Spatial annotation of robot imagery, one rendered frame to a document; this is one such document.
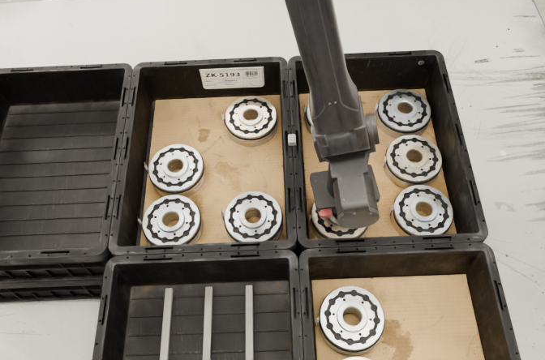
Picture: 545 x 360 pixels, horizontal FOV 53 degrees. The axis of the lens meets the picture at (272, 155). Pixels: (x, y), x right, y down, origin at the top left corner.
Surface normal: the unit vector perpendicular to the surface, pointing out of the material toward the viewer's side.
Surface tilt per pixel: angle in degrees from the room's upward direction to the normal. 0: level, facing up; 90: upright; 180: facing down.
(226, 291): 0
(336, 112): 83
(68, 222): 0
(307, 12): 83
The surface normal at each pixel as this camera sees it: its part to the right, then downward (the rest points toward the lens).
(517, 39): -0.04, -0.53
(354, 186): -0.23, -0.43
